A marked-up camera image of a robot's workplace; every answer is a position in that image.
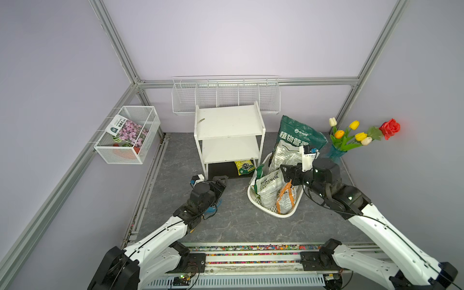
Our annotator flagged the white wire wall rack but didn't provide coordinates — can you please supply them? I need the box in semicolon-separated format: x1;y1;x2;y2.
172;77;281;115

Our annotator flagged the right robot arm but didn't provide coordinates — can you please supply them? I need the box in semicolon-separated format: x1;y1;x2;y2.
280;158;458;290

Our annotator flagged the black rose soil bag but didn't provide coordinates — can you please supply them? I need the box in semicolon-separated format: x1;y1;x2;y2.
256;169;285;209

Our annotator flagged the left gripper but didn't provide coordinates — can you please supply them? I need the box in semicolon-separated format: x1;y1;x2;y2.
199;175;227;214

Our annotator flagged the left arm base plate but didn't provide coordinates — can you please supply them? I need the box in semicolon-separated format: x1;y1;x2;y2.
164;253;206;274

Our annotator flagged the green yellow packet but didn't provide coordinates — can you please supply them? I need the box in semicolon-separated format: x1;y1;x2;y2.
234;159;256;176

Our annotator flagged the white three-tier shelf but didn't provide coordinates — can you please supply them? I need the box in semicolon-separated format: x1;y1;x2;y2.
193;101;266;178

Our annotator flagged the orange packet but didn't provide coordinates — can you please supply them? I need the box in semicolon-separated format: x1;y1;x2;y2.
276;182;297;215

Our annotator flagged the blue yellow garden fork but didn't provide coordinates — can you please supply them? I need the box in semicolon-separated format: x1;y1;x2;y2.
203;205;219;220

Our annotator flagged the tall green soil bag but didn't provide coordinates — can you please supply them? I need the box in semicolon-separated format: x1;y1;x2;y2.
275;116;327;149

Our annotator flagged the white wire cube basket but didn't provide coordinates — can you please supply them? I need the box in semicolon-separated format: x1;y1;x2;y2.
94;106;161;165

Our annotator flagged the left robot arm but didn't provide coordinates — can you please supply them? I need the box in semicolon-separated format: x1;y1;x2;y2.
88;175;228;290

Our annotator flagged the red artificial rose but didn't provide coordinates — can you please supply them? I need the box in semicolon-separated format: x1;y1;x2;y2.
379;118;401;140

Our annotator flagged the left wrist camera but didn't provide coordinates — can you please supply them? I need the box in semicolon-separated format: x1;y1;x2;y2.
190;174;205;188

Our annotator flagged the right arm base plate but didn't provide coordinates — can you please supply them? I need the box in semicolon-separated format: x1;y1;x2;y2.
300;251;345;273

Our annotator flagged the tulip bouquet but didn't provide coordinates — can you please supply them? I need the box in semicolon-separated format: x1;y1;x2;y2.
329;118;384;152

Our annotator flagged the white fertilizer bag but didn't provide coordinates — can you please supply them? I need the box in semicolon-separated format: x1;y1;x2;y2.
269;140;302;172

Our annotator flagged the white green small bag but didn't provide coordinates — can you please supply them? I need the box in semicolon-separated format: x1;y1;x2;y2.
253;164;268;193

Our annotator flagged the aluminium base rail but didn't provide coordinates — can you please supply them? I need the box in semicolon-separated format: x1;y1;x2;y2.
97;242;418;290

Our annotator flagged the white perforated plastic basket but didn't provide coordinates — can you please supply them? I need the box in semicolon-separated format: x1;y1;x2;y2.
247;152;309;219

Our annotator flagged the purple flower seed packet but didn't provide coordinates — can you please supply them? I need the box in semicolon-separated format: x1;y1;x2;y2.
105;114;149;148

